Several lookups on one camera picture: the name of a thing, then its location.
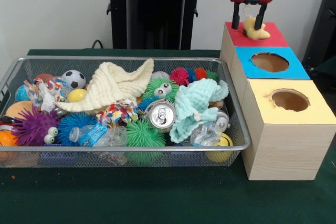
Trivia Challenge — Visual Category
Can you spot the yellow plush duck toy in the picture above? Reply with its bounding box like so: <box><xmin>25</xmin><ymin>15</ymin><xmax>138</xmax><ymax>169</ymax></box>
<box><xmin>241</xmin><ymin>15</ymin><xmax>271</xmax><ymax>40</ymax></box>

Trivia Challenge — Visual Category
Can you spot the multicolour spiky caterpillar toy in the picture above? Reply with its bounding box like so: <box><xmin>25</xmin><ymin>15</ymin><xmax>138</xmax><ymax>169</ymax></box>
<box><xmin>169</xmin><ymin>67</ymin><xmax>219</xmax><ymax>86</ymax></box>

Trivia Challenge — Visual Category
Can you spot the wooden box with three holes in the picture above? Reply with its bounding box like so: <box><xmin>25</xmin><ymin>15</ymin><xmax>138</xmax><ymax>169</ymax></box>
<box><xmin>219</xmin><ymin>21</ymin><xmax>336</xmax><ymax>182</ymax></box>

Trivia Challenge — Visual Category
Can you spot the black stand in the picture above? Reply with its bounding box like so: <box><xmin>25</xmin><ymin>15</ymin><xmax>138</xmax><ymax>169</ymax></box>
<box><xmin>301</xmin><ymin>0</ymin><xmax>336</xmax><ymax>78</ymax></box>

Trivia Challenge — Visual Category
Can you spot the dark green table cloth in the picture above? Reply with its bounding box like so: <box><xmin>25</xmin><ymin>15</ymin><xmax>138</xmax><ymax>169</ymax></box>
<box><xmin>0</xmin><ymin>48</ymin><xmax>336</xmax><ymax>224</ymax></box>
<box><xmin>313</xmin><ymin>55</ymin><xmax>336</xmax><ymax>79</ymax></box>

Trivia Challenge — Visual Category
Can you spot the mint waffle cloth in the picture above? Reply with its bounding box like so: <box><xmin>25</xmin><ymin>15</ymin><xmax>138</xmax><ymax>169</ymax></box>
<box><xmin>169</xmin><ymin>79</ymin><xmax>229</xmax><ymax>143</ymax></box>

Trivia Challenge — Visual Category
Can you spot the green spiky ball with eyes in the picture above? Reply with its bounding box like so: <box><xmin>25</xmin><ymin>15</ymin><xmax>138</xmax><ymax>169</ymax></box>
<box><xmin>143</xmin><ymin>77</ymin><xmax>181</xmax><ymax>104</ymax></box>

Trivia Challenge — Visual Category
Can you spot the silver drink can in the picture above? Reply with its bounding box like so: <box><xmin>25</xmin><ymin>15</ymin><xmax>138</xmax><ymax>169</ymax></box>
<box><xmin>148</xmin><ymin>100</ymin><xmax>177</xmax><ymax>130</ymax></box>

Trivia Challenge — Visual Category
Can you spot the cream waffle cloth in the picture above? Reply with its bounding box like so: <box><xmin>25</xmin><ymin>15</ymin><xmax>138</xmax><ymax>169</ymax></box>
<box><xmin>55</xmin><ymin>58</ymin><xmax>155</xmax><ymax>112</ymax></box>

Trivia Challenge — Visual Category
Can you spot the plain green spiky ball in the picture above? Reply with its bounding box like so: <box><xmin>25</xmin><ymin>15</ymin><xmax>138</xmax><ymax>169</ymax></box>
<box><xmin>125</xmin><ymin>118</ymin><xmax>166</xmax><ymax>148</ymax></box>

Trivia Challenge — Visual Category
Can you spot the small colourful crumpled paper ball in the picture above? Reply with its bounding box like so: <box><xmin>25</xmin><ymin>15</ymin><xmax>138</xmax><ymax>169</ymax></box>
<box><xmin>96</xmin><ymin>100</ymin><xmax>139</xmax><ymax>127</ymax></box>

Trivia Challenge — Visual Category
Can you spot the crushed bottle with blue label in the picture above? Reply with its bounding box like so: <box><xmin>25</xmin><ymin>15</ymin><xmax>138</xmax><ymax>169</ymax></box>
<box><xmin>68</xmin><ymin>123</ymin><xmax>128</xmax><ymax>148</ymax></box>

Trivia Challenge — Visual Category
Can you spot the blue spiky ball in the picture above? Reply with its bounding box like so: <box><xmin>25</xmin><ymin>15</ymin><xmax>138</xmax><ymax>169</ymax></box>
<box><xmin>56</xmin><ymin>111</ymin><xmax>99</xmax><ymax>147</ymax></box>

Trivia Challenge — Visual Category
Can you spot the purple spiky ball with eyes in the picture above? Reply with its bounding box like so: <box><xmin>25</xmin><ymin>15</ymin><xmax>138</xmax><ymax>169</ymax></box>
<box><xmin>13</xmin><ymin>107</ymin><xmax>60</xmax><ymax>146</ymax></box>

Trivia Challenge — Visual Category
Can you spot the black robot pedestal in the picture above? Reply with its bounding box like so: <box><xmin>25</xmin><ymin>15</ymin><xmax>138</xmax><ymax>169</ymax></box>
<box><xmin>101</xmin><ymin>0</ymin><xmax>212</xmax><ymax>50</ymax></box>

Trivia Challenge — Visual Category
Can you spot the black cable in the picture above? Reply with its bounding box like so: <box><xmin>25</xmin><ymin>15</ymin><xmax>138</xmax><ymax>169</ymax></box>
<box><xmin>91</xmin><ymin>39</ymin><xmax>106</xmax><ymax>50</ymax></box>

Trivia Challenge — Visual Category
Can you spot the silver wire mesh bin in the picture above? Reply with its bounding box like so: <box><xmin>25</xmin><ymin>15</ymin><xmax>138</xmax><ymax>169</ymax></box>
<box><xmin>0</xmin><ymin>55</ymin><xmax>251</xmax><ymax>169</ymax></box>

